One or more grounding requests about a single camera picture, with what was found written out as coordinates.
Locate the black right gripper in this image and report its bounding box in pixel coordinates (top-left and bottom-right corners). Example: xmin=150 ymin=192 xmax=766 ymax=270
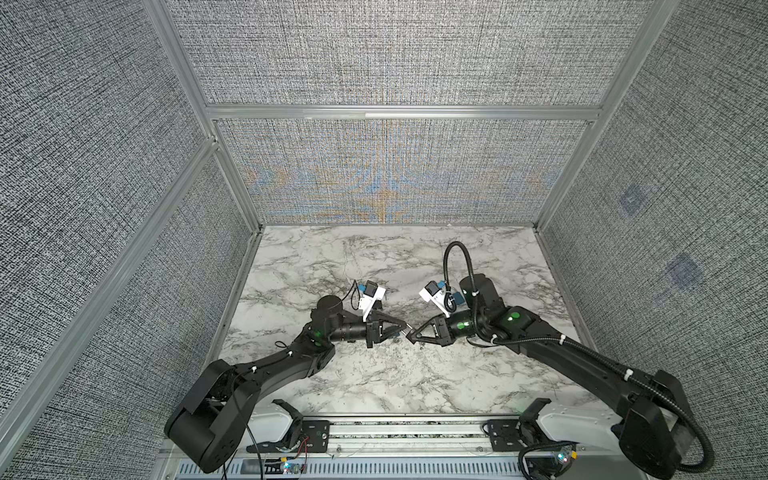
xmin=408 ymin=311 xmax=488 ymax=348

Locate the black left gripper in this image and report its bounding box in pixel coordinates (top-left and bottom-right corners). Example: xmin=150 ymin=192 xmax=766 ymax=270
xmin=328 ymin=312 xmax=405 ymax=352

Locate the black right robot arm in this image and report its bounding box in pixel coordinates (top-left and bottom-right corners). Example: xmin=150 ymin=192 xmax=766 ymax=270
xmin=408 ymin=274 xmax=715 ymax=479

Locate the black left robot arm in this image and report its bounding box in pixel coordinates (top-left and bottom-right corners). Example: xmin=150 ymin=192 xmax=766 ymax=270
xmin=164 ymin=295 xmax=409 ymax=473

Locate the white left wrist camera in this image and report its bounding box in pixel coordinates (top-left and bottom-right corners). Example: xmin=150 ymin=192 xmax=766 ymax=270
xmin=358 ymin=281 xmax=386 ymax=322

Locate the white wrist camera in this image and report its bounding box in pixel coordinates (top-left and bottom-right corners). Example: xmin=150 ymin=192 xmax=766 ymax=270
xmin=419 ymin=280 xmax=466 ymax=317
xmin=358 ymin=281 xmax=386 ymax=322

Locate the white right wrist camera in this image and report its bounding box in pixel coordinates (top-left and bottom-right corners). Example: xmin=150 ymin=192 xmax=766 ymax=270
xmin=419 ymin=280 xmax=466 ymax=317

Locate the aluminium front frame rail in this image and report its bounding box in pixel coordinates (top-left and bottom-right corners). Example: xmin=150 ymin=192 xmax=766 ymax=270
xmin=149 ymin=413 xmax=673 ymax=480

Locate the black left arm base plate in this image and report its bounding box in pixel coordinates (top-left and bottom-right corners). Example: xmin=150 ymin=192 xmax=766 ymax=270
xmin=245 ymin=420 xmax=331 ymax=456

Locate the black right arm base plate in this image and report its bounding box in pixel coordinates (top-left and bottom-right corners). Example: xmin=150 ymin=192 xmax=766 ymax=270
xmin=479 ymin=418 xmax=578 ymax=455

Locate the black corrugated cable conduit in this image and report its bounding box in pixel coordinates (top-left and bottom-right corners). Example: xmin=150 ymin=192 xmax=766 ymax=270
xmin=442 ymin=241 xmax=716 ymax=474

